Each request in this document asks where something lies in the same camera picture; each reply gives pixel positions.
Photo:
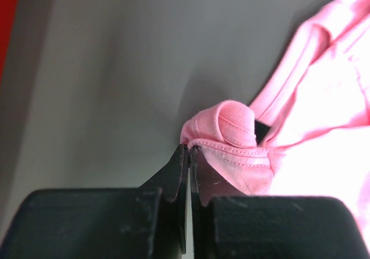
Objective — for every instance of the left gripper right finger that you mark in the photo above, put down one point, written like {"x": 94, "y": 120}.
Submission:
{"x": 229, "y": 224}

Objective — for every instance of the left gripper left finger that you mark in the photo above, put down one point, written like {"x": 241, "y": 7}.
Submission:
{"x": 148, "y": 221}

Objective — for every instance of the pink t shirt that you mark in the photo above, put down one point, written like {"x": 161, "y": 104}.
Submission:
{"x": 307, "y": 131}

